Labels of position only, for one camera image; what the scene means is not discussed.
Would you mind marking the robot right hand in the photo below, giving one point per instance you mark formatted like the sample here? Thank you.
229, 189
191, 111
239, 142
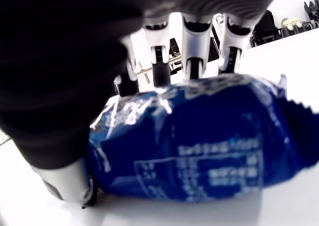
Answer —
62, 61

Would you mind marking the blue Oreo cookie pack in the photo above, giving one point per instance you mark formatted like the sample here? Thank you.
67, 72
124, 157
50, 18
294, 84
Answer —
199, 123

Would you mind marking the black backpack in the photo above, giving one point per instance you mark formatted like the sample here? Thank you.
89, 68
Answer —
266, 26

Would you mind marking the beige plush toy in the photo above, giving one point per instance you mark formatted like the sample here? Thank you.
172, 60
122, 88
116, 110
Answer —
291, 24

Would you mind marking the black stacked chairs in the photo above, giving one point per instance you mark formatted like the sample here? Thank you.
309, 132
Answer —
311, 14

